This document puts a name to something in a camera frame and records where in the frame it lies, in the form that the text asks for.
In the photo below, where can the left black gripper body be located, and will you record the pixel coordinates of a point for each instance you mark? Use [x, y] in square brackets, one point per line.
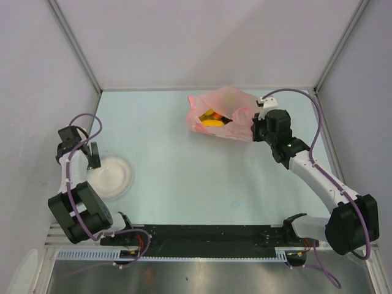
[94, 162]

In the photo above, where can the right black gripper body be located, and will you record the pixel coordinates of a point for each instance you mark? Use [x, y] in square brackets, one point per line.
[260, 133]

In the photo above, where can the white paper plate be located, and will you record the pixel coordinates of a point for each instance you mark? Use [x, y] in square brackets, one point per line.
[113, 178]

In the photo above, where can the pink plastic bag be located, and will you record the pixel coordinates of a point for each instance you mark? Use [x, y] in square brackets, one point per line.
[237, 106]

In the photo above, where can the yellow fake mango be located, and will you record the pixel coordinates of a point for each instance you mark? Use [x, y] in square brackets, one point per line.
[208, 113]
[212, 123]

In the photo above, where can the red fake mango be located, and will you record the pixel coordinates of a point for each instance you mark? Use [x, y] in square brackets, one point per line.
[216, 116]

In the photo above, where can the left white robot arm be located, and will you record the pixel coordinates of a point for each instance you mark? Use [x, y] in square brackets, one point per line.
[77, 207]

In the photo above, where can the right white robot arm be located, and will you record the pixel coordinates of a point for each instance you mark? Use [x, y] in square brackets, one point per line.
[353, 220]

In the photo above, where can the black fake grapes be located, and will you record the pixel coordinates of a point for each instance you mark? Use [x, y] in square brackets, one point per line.
[226, 120]

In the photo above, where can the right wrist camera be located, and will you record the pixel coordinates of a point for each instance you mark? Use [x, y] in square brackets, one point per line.
[266, 105]

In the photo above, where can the white cable duct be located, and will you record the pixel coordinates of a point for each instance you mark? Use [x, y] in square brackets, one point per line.
[98, 254]

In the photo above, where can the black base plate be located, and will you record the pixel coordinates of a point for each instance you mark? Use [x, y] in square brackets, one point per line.
[218, 241]

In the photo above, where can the aluminium frame rail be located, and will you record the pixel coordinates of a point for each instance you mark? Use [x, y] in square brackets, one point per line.
[71, 39]

